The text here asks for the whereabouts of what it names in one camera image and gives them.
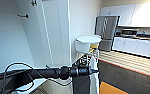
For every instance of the white clothes hanger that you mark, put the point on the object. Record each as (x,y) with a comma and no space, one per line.
(95,56)

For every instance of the yellow chair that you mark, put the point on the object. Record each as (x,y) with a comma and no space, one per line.
(95,47)

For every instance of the round white table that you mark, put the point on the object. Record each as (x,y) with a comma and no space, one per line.
(87,41)

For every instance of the steel refrigerator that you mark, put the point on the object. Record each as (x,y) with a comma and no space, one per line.
(106,31)

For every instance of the white lower kitchen cabinets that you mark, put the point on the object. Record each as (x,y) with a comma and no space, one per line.
(134,45)

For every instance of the white kitchen cabinets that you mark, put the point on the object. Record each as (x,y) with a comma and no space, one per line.
(134,45)
(131,13)

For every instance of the black microwave oven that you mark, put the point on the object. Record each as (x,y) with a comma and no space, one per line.
(129,32)

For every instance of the white upper kitchen cabinets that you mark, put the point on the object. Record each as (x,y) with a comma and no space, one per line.
(131,13)

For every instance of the white wardrobe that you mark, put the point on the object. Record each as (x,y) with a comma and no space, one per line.
(7,36)

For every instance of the black wardrobe hook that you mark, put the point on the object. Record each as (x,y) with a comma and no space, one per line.
(22,15)

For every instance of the black door hinge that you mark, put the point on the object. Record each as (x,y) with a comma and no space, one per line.
(33,2)

